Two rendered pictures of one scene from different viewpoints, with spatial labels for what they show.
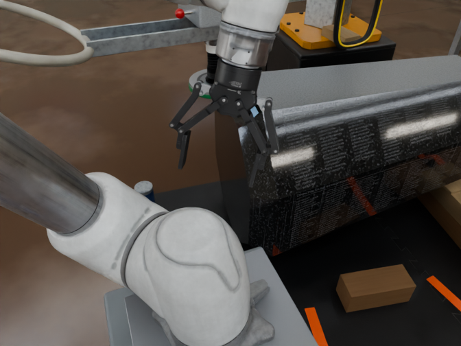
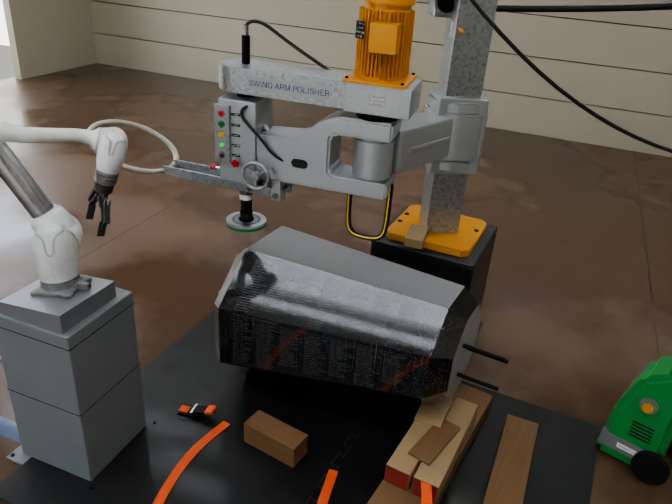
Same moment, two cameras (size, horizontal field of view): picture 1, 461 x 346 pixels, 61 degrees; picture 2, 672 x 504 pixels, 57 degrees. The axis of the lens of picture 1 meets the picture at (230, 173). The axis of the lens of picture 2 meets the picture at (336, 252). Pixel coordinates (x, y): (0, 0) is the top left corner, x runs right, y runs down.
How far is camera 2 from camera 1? 2.43 m
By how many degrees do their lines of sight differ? 35
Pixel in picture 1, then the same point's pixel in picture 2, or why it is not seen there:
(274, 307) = (82, 294)
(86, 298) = not seen: hidden behind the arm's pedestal
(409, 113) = (349, 301)
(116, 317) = not seen: hidden behind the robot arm
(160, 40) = (202, 178)
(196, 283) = (35, 242)
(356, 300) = (248, 430)
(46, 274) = not seen: hidden behind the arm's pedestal
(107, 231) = (40, 221)
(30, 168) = (20, 185)
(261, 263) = (104, 284)
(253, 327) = (64, 290)
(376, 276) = (278, 427)
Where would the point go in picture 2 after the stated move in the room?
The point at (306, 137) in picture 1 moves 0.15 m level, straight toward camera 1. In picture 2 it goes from (262, 279) to (235, 286)
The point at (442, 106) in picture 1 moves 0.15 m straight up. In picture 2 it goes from (381, 309) to (385, 281)
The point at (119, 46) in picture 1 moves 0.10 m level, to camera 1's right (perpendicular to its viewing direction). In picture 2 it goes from (178, 173) to (190, 179)
